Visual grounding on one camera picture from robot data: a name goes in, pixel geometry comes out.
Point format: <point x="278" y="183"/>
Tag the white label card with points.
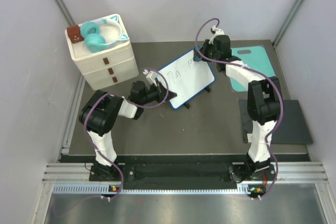
<point x="249" y="137"/>

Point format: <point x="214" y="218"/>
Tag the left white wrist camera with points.
<point x="150" y="75"/>

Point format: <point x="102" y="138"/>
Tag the brown small cube box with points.
<point x="74" y="34"/>

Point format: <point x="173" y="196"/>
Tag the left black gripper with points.
<point x="160" y="90"/>

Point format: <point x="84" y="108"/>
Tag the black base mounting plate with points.
<point x="165" y="169"/>

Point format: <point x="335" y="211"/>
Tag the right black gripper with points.
<point x="206" y="46"/>

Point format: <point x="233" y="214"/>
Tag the teal cutting board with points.
<point x="256" y="58"/>

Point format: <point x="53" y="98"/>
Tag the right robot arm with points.
<point x="263" y="103"/>

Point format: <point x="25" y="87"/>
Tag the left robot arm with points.
<point x="98" y="117"/>

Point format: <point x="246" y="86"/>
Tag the blue-framed whiteboard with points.
<point x="187" y="78"/>

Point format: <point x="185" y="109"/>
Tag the black rectangular mat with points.
<point x="293" y="128"/>

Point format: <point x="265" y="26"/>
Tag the blue whiteboard eraser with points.
<point x="196" y="56"/>

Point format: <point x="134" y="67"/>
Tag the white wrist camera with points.
<point x="217" y="31"/>
<point x="150" y="75"/>

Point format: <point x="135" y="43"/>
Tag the white three-drawer storage box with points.
<point x="108" y="67"/>

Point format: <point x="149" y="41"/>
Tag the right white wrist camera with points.
<point x="217" y="31"/>

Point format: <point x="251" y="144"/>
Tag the aluminium rail frame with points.
<point x="289" y="172"/>

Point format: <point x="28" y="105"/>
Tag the teal cat-ear headphones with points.
<point x="93" y="39"/>

